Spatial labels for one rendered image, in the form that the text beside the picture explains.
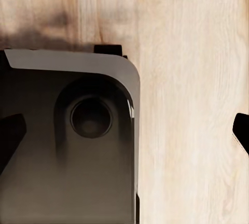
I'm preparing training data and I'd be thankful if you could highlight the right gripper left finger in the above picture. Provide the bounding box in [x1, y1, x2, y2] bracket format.
[0, 113, 27, 175]

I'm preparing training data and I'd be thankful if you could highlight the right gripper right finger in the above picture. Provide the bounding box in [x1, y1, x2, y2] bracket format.
[232, 113, 249, 154]

